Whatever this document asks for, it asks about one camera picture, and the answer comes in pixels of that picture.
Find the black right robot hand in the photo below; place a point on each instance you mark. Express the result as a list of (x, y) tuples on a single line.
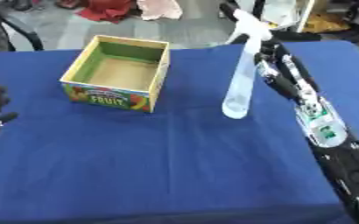
[(285, 83)]

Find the clear spray bottle white trigger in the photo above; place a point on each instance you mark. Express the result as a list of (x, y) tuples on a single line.
[(241, 84)]

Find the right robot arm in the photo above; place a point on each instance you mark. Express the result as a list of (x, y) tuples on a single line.
[(341, 157)]

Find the cardboard box with green inside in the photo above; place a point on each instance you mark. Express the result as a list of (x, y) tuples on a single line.
[(124, 74)]

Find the white board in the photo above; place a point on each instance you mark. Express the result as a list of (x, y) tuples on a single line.
[(284, 11)]

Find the yellow bag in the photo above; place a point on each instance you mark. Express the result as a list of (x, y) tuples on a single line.
[(325, 23)]

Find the red cloth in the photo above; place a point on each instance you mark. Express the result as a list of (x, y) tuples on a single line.
[(106, 10)]

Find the pink cloth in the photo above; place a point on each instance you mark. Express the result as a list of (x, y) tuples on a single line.
[(159, 8)]

